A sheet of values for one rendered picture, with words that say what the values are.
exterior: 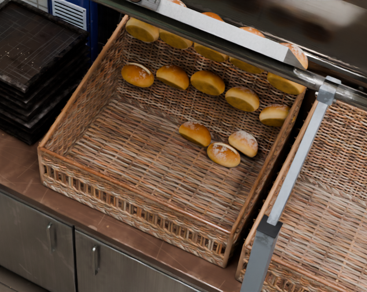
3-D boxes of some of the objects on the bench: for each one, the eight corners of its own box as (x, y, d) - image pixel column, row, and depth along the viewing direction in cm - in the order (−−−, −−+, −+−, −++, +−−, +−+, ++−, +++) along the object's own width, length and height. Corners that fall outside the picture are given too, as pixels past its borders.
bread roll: (243, 159, 207) (246, 145, 203) (234, 173, 202) (237, 160, 198) (211, 145, 209) (214, 131, 205) (201, 159, 205) (204, 145, 201)
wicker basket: (124, 78, 226) (126, 7, 205) (293, 147, 213) (313, 78, 192) (36, 185, 196) (28, 114, 175) (226, 273, 183) (242, 207, 162)
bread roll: (208, 150, 209) (205, 145, 202) (178, 135, 211) (175, 129, 205) (217, 134, 209) (215, 128, 203) (187, 119, 212) (184, 112, 205)
